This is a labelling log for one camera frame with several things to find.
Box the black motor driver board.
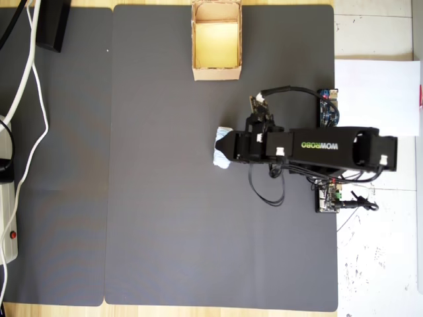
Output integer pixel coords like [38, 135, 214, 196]
[313, 183, 344, 214]

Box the white power strip red switch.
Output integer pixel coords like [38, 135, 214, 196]
[0, 114, 19, 264]

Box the black servo cable loop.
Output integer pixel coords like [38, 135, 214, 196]
[247, 163, 287, 207]

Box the black rectangular stand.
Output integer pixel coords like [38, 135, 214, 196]
[35, 0, 72, 53]

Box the thick white cable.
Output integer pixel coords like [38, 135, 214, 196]
[0, 0, 43, 123]

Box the black camera cable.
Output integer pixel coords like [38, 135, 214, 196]
[259, 85, 323, 102]

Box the blue yarn foam block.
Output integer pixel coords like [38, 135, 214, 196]
[211, 125, 233, 170]

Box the thick black cable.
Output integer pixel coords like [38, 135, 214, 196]
[0, 0, 29, 50]

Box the small dark grey mat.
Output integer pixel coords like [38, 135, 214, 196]
[0, 7, 114, 306]

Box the open cardboard box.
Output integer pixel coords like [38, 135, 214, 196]
[190, 0, 244, 82]

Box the black power plug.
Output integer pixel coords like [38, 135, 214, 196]
[0, 119, 16, 184]

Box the large dark grey mat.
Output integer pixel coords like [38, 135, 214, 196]
[103, 3, 340, 312]

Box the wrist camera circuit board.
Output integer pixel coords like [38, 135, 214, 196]
[248, 93, 277, 125]

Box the blue microcontroller board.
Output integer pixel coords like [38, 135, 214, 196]
[317, 88, 341, 128]

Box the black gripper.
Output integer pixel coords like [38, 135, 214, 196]
[214, 130, 268, 165]

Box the white paper sheet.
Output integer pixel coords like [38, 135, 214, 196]
[334, 58, 422, 137]

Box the thin white cable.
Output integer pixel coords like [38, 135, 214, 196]
[0, 0, 49, 300]

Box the black barrel power connector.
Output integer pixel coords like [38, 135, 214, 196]
[342, 194, 380, 212]

